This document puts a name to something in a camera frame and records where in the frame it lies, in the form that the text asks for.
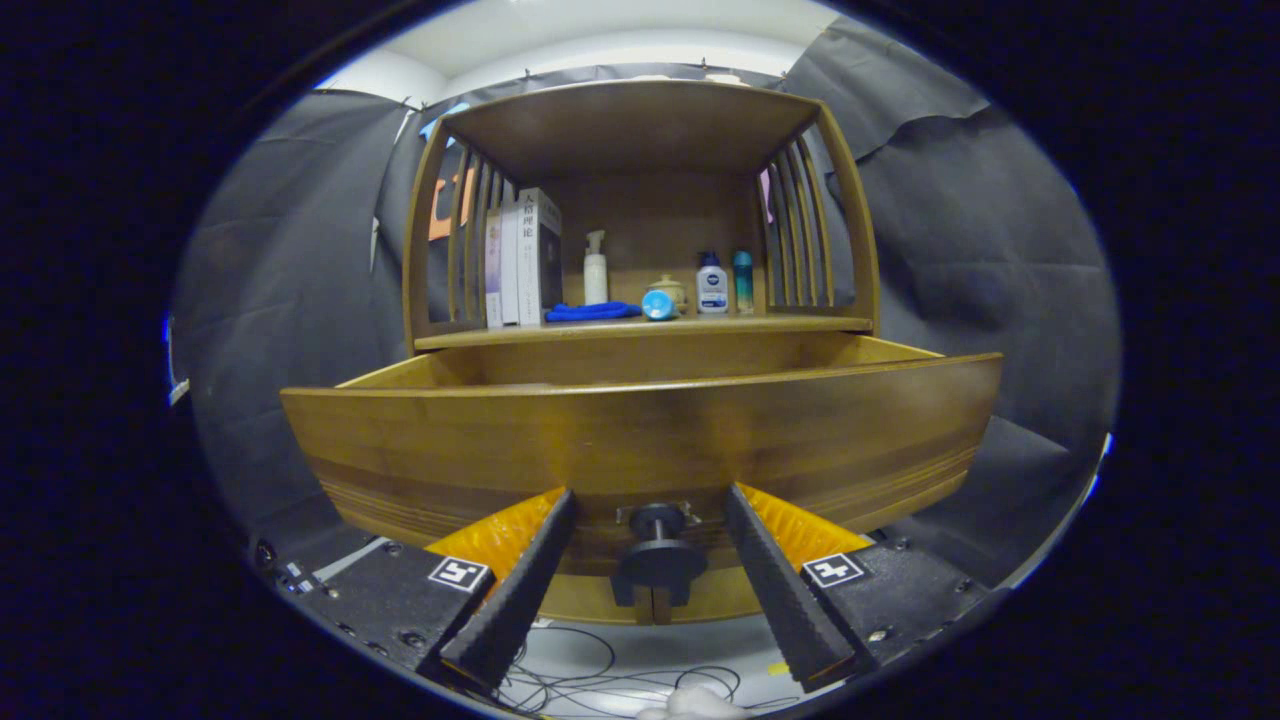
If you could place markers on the wooden cabinet with slatted sides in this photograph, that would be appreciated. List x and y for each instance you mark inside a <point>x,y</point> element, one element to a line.
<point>630,125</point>

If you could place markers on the white object at room edge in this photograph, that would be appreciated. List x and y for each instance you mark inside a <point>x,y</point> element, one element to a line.
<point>176,380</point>

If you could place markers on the white book with dark cover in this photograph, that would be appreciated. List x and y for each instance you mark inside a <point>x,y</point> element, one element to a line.
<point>542,255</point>

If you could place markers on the wooden countertop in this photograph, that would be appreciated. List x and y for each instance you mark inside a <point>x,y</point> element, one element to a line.
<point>760,325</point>

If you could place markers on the wooden drawer with black knob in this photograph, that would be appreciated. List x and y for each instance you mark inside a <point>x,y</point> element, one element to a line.
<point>640,440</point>

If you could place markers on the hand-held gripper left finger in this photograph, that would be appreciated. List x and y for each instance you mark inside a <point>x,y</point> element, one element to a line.
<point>520,600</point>

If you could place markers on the teal slim bottle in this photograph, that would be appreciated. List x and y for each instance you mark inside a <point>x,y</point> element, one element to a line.
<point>743,285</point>

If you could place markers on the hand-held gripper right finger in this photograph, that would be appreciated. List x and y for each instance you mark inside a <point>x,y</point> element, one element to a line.
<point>780,590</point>

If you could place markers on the white crumpled cloth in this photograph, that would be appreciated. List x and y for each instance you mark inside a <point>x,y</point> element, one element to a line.
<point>695,703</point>

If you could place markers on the white lotion bottle blue cap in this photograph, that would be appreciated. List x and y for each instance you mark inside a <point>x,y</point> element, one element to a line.
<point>712,290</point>

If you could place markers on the wooden cabinet door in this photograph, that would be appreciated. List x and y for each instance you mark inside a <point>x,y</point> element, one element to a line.
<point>585,600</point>
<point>720,600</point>

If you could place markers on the white pump bottle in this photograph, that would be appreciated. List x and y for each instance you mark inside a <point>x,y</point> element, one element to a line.
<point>595,280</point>

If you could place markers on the blue folded cloth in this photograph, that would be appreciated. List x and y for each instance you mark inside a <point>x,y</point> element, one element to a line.
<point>590,312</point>

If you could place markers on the lavender book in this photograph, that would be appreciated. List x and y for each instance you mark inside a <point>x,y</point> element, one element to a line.
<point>493,270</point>

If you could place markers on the blue white cosmetic tube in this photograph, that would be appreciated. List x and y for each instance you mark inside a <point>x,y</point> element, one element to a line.
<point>659,305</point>

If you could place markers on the plain white book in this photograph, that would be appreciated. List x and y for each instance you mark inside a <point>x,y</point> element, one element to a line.
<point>511,265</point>

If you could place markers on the beige lidded ceramic teacup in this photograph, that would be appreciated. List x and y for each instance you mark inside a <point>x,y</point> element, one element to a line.
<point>673,283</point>

